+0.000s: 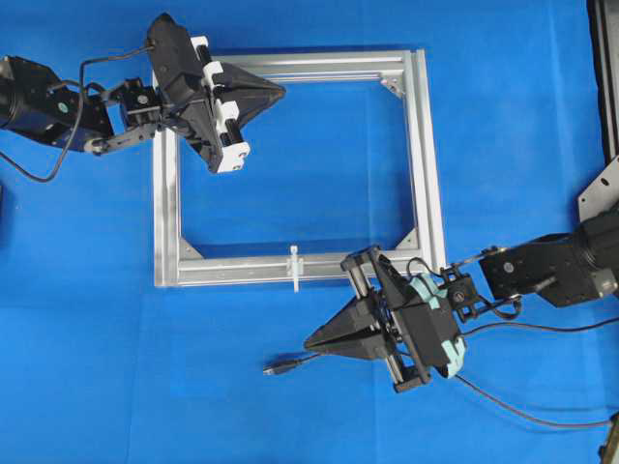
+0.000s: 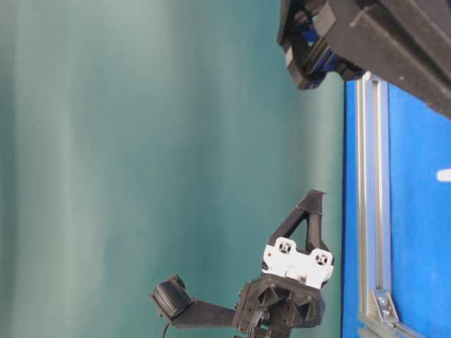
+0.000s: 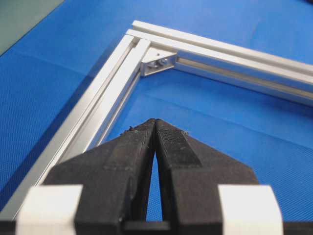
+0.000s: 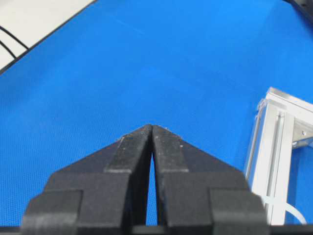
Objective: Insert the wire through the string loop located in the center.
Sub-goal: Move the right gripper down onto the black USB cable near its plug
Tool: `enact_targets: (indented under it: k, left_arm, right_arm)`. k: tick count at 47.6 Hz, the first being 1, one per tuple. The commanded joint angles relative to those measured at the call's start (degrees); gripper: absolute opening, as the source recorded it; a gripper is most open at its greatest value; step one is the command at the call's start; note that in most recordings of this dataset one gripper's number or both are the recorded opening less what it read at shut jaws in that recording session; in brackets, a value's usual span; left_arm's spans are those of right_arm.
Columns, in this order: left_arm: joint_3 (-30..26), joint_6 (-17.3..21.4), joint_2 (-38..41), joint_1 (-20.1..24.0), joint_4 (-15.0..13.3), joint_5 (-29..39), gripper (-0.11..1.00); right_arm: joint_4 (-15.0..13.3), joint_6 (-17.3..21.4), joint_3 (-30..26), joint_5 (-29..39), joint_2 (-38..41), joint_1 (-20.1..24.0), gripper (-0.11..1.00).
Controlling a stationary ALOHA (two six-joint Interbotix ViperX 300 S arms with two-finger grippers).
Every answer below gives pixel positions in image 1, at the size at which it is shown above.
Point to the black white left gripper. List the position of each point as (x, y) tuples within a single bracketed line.
[(215, 118)]

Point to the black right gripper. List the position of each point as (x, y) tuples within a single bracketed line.
[(363, 329)]

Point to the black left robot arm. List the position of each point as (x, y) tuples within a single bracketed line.
[(86, 117)]

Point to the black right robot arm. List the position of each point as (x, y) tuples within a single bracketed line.
[(564, 269)]

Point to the white zip tie loop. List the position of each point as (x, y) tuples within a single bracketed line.
[(295, 267)]

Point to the dark object bottom right corner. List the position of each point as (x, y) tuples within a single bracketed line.
[(609, 450)]

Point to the black teal right wrist camera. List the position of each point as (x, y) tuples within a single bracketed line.
[(424, 319)]

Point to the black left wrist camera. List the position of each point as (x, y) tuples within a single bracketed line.
[(179, 75)]

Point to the square aluminium extrusion frame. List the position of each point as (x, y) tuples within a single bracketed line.
[(347, 159)]

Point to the grey metal mounting bracket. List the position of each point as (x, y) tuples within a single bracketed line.
[(601, 194)]

